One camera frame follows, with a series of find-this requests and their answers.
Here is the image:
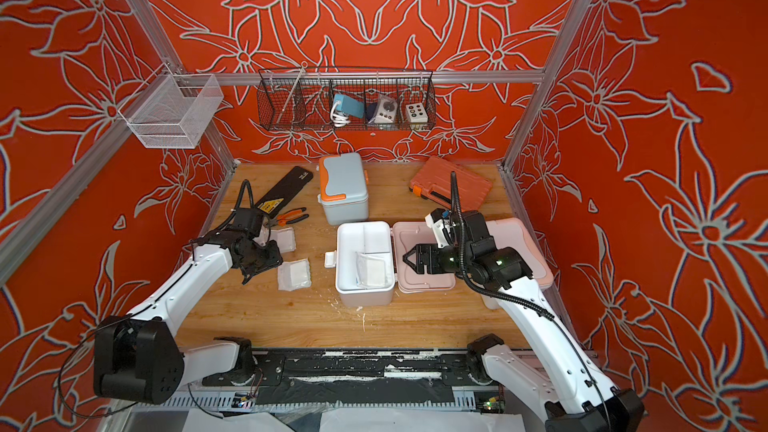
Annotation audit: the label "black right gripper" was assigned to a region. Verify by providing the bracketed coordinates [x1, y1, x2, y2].
[402, 243, 475, 276]

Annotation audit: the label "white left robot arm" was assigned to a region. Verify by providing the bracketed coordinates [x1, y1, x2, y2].
[93, 181, 283, 404]

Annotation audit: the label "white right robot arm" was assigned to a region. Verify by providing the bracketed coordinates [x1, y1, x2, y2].
[402, 172, 645, 431]

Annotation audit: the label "orange black pliers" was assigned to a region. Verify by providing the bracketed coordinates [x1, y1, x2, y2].
[265, 207, 309, 227]

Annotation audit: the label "black tool case yellow label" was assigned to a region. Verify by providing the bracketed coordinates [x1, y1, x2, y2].
[255, 166, 313, 218]

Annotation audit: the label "orange plastic tool case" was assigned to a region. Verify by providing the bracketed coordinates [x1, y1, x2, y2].
[408, 157, 493, 211]

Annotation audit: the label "beige button box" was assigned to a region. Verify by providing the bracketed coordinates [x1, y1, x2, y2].
[404, 103, 429, 130]

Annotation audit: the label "white round-dial device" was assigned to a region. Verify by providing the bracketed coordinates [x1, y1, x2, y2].
[368, 96, 398, 125]

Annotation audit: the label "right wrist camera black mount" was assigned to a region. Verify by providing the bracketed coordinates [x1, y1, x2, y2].
[426, 208, 533, 291]

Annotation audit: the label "grey first aid box orange handle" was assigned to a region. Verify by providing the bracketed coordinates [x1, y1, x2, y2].
[318, 152, 369, 226]

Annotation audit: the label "black wire wall basket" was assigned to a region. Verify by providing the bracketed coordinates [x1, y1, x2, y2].
[256, 66, 437, 132]

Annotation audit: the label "blue device with white cable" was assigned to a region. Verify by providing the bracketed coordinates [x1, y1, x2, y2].
[330, 93, 365, 127]

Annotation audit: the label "white wire mesh basket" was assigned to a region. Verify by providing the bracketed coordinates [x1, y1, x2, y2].
[118, 75, 223, 149]

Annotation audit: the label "aluminium left side rail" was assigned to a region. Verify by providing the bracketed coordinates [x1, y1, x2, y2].
[1, 118, 132, 285]

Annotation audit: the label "aluminium frame post left rear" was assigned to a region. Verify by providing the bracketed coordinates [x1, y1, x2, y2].
[126, 0, 238, 170]

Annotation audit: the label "aluminium frame post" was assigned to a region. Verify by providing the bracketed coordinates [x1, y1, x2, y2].
[126, 0, 238, 170]
[500, 0, 592, 173]

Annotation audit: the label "aluminium frame post right rear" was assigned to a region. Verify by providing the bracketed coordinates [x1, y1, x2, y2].
[500, 0, 592, 173]

